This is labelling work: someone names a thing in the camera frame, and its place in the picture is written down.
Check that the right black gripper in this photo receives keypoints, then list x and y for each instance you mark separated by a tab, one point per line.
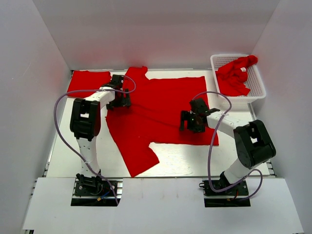
186	115

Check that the folded red t shirt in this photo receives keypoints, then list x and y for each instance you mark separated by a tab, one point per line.
85	80

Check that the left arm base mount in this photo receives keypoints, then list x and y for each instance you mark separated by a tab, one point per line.
96	193

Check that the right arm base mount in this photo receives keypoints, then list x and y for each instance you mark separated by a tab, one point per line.
232	198

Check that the red t shirt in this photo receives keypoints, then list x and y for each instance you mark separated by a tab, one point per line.
232	76
154	116
85	80

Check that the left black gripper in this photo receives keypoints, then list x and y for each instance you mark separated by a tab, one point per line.
125	102

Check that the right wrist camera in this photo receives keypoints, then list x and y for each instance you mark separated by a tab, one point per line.
211	111

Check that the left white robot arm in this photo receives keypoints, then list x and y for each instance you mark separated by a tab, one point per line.
85	121

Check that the white plastic basket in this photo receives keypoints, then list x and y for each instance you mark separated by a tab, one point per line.
254	82

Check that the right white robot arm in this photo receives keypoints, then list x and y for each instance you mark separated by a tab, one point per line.
252	141

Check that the crumpled red t shirt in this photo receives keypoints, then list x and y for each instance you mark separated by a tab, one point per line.
232	76

